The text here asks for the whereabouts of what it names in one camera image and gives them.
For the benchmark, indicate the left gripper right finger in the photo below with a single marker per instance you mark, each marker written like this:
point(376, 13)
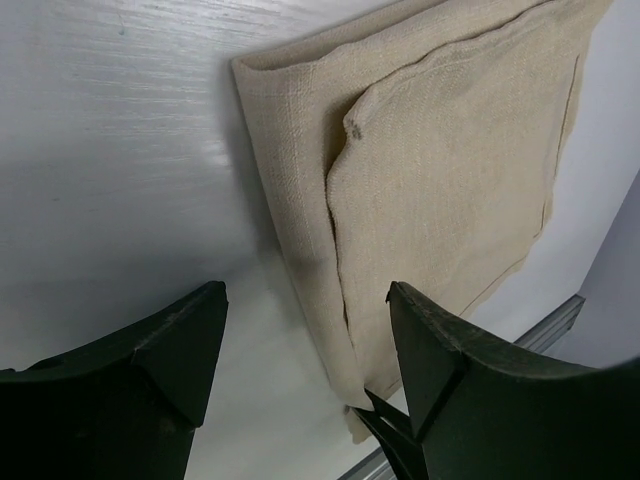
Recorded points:
point(480, 407)

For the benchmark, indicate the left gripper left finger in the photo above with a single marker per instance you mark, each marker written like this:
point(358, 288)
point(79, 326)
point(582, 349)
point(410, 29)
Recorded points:
point(125, 406)

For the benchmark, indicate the beige cloth napkin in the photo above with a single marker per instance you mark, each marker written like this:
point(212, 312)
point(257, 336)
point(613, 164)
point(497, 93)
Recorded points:
point(418, 143)

